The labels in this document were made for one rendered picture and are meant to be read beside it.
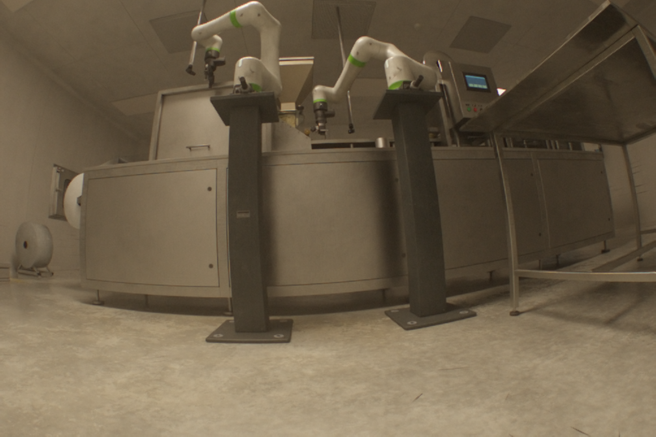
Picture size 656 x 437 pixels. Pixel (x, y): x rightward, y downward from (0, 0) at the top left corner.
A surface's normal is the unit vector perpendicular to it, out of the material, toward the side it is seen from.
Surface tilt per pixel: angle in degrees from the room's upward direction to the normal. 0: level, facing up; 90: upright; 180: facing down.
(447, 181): 90
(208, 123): 90
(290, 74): 114
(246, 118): 90
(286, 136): 90
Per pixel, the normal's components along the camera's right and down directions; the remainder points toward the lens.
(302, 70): 0.09, 0.22
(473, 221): 0.07, -0.19
